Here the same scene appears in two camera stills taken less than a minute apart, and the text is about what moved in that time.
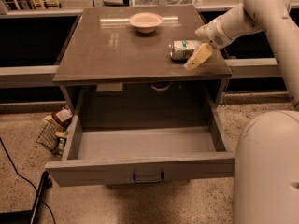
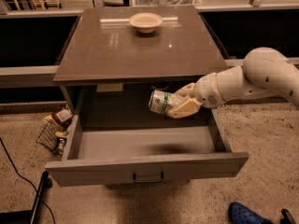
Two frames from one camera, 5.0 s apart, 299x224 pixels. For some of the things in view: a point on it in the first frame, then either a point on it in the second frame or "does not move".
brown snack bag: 64,117 does not move
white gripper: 215,34 to 207,91
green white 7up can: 180,50 to 161,102
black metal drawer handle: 149,181 does not move
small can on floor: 61,145 does not move
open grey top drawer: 144,155 does not move
